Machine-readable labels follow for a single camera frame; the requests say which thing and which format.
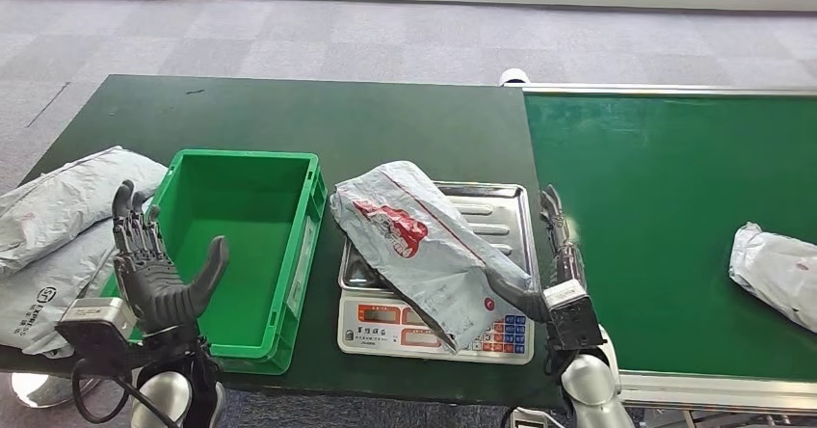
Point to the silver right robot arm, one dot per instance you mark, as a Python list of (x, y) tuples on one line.
[(590, 387)]

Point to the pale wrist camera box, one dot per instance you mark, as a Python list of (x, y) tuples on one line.
[(571, 316), (96, 323)]

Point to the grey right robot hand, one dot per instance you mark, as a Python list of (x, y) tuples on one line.
[(565, 259)]

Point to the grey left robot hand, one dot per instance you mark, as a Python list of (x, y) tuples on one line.
[(153, 291)]

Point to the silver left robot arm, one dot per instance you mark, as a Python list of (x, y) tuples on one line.
[(166, 393)]

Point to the aluminium conveyor frame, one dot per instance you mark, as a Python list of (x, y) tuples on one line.
[(702, 390)]

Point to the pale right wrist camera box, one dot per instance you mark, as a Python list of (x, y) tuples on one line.
[(571, 316)]

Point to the white conveyor roller end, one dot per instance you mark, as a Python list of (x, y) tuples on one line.
[(514, 77)]

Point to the plain grey parcel bag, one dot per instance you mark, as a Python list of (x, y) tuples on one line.
[(70, 201)]

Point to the green plastic crate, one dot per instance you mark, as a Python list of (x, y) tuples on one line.
[(255, 233)]

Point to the dark green table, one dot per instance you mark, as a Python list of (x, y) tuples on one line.
[(383, 125)]

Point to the white scale with steel tray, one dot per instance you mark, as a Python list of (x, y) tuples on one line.
[(383, 329)]

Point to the crumpled white parcel bag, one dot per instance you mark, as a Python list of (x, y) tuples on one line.
[(775, 272)]

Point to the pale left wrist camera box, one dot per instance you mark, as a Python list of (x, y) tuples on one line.
[(96, 323)]

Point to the grey parcel with red print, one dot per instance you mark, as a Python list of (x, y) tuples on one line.
[(421, 246)]

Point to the green conveyor belt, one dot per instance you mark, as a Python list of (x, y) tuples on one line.
[(651, 189)]

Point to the white metal bracket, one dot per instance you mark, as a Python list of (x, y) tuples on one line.
[(533, 420)]

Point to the chrome table foot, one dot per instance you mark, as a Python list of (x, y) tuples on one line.
[(51, 390)]

